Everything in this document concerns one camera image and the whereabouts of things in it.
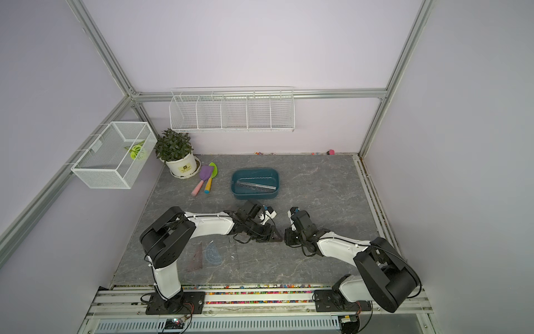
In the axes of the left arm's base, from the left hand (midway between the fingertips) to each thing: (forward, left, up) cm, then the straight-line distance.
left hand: (277, 242), depth 84 cm
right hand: (+5, -4, -3) cm, 7 cm away
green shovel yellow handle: (+42, +31, -4) cm, 52 cm away
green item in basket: (+31, +54, +26) cm, 68 cm away
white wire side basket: (+30, +64, +23) cm, 74 cm away
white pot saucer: (+48, +41, -4) cm, 63 cm away
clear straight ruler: (+31, +9, -3) cm, 32 cm away
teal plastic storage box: (+32, +9, -2) cm, 33 cm away
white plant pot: (+41, +45, +4) cm, 61 cm away
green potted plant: (+44, +48, +15) cm, 67 cm away
